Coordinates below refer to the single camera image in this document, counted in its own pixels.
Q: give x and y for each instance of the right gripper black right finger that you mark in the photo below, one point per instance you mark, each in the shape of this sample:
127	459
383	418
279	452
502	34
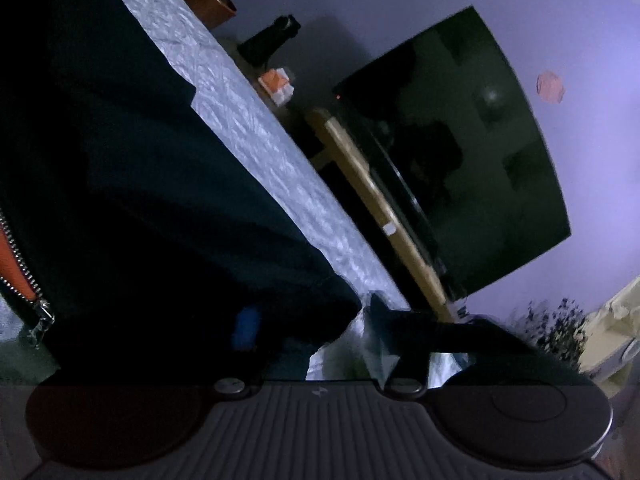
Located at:
413	338

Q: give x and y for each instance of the terracotta plant pot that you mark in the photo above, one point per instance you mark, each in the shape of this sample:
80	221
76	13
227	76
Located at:
212	13

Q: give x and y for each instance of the black television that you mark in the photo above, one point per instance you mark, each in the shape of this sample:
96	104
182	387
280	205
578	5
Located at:
455	147

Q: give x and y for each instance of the cream shelf unit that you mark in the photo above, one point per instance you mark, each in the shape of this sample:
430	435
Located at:
612	335

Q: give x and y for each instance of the black jacket with orange lining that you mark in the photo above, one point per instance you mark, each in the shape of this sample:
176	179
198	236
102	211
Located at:
145	234

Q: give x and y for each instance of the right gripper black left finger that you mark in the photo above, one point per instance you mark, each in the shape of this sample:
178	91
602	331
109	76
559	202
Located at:
239	363

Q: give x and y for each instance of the dried flower bouquet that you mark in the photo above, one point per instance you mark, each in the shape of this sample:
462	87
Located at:
557	331

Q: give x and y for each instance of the orange white tissue pack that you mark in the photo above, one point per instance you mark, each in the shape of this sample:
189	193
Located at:
278	85

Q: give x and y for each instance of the black speaker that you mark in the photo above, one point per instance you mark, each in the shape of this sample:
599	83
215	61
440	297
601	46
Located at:
258	49

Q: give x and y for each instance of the wooden tv shelf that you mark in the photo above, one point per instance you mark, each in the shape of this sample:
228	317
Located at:
338	147

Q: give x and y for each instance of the pink wall sticker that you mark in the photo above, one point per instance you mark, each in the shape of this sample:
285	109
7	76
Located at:
550	87

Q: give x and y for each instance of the silver quilted bedspread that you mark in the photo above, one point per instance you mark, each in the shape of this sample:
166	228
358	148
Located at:
224	102

